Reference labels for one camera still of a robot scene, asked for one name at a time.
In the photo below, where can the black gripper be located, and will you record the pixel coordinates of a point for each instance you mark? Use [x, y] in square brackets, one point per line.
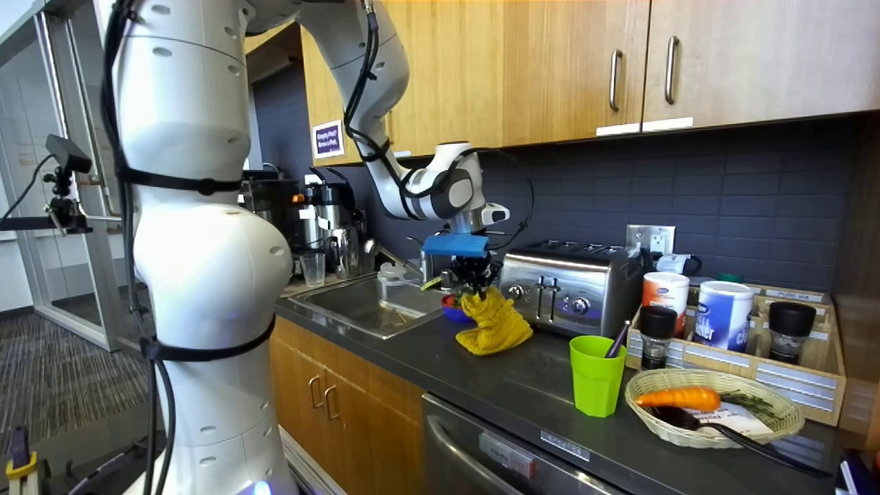
[467, 267]

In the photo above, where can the yellow towel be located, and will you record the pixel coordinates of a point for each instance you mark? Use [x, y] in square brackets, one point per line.
[495, 325]

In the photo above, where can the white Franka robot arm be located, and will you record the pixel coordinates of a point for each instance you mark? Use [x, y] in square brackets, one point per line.
[209, 266]

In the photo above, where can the blue bowl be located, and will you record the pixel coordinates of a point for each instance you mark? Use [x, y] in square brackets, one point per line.
[451, 314]

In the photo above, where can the stainless steel toaster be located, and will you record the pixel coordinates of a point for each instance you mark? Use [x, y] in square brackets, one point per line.
[573, 292]

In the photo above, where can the stainless steel sink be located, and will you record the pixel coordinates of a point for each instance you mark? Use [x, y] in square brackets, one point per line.
[365, 306]

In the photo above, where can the green plastic cup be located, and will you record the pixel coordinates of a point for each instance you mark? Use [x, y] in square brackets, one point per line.
[595, 380]

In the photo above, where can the dark spoon in cup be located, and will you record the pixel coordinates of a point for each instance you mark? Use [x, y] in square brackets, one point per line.
[618, 340]

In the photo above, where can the steel airpot orange tag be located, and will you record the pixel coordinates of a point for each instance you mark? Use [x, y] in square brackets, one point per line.
[327, 222]

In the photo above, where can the clear plastic cup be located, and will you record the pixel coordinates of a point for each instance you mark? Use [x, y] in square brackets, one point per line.
[313, 267]

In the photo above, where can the stainless steel dishwasher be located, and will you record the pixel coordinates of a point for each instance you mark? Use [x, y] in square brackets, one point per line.
[495, 454]

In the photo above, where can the wooden lower cabinet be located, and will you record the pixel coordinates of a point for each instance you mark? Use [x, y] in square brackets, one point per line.
[346, 414]

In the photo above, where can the wooden cabinet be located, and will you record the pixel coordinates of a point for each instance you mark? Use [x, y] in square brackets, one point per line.
[346, 414]
[551, 65]

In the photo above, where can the small black-lid jar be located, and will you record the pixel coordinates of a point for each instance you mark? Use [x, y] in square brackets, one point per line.
[654, 337]

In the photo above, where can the white cup orange label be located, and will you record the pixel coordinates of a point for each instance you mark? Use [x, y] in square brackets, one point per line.
[667, 292]

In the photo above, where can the black coffee brewer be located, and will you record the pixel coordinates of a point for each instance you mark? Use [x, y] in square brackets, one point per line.
[271, 207]

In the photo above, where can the wooden upper cabinet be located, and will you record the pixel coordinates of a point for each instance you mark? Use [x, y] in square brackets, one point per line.
[551, 65]

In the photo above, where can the orange carrot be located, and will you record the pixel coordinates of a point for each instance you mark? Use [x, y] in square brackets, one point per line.
[679, 399]

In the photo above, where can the black serving spoon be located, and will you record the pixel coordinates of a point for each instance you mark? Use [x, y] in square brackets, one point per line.
[682, 420]

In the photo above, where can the white canister blue label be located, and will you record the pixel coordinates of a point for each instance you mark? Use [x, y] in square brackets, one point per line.
[723, 318]

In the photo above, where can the wicker basket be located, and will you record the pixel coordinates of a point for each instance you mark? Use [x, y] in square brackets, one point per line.
[704, 432]

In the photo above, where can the wide black-lid jar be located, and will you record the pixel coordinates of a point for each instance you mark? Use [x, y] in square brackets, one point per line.
[789, 332]

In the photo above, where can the wooden condiment tray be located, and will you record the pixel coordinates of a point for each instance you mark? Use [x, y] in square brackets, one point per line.
[797, 380]

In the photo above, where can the yellow clamp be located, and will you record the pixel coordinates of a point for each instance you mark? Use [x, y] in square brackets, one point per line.
[19, 469]

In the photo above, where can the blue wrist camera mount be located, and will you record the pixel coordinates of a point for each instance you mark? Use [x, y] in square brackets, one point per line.
[456, 245]

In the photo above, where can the metal wall outlet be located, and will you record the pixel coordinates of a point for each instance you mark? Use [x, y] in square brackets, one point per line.
[651, 237]

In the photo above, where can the black camera on tripod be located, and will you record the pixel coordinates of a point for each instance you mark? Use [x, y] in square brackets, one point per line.
[60, 196]

